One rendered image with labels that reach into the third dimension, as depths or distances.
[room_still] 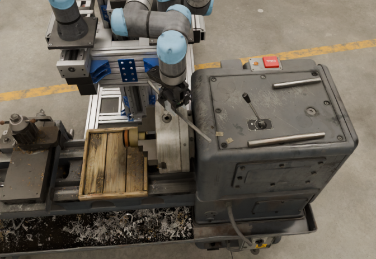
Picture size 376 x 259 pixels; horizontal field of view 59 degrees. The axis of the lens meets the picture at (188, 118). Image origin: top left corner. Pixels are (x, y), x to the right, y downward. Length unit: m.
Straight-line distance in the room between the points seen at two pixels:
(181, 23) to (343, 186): 2.08
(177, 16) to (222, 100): 0.49
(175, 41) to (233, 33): 2.72
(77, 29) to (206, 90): 0.75
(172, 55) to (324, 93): 0.77
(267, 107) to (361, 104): 2.00
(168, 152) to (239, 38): 2.37
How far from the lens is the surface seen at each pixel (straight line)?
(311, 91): 1.44
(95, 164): 1.64
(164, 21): 0.95
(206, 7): 1.61
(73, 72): 1.77
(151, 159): 1.34
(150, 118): 1.39
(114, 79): 1.97
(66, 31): 1.77
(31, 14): 4.13
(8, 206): 1.64
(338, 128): 1.36
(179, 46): 0.86
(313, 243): 2.51
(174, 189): 1.55
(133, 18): 0.97
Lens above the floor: 2.29
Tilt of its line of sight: 54 degrees down
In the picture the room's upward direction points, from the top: straight up
